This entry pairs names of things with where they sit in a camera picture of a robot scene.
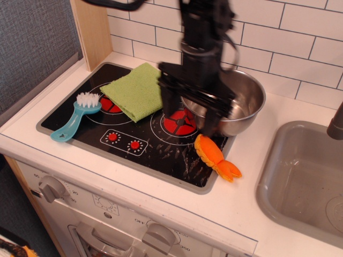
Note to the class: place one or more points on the left red cooktop knob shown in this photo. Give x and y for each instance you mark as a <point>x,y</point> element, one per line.
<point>112,137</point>

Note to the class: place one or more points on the green folded cloth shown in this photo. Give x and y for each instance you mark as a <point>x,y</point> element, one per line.
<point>137,94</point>

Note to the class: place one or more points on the stainless steel bowl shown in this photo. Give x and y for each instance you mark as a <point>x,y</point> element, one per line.
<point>249,100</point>

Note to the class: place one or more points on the grey oven door handle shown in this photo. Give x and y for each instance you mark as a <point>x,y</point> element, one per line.
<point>91,241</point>

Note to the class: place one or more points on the right red cooktop knob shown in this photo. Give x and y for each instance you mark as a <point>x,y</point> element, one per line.
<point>135,145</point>

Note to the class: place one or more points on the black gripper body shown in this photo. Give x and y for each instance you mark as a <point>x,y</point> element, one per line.
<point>198,79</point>

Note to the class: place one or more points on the black toy cooktop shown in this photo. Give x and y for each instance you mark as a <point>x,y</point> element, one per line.
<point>166,144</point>

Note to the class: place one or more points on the orange plush toy fish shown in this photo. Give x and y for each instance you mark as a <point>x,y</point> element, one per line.
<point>213,157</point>

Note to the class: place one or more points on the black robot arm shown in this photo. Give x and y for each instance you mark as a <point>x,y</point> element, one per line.
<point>205,25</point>

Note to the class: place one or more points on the blue dish brush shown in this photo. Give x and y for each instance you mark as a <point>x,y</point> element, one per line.
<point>86,104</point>

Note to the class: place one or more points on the right grey oven dial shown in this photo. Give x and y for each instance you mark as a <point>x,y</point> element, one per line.
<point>159,237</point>

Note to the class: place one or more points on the wooden side post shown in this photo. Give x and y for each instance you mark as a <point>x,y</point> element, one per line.
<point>93,31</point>

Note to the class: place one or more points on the grey faucet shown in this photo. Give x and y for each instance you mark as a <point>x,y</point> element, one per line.
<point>335,128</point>

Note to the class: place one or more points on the red cooktop knob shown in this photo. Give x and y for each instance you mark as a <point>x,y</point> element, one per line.
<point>112,137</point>
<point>135,145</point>

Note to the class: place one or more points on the grey plastic sink basin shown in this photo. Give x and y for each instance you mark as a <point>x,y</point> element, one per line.
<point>301,182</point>

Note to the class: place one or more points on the left grey oven dial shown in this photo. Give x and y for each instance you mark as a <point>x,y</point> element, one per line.
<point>51,188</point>

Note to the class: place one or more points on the grey oven dial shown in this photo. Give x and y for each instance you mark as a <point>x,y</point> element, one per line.
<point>159,237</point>
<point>51,188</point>

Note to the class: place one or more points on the orange black object on floor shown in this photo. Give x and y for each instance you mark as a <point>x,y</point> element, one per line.
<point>10,248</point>

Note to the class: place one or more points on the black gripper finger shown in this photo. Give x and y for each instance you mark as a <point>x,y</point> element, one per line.
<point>211,122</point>
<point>171,101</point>

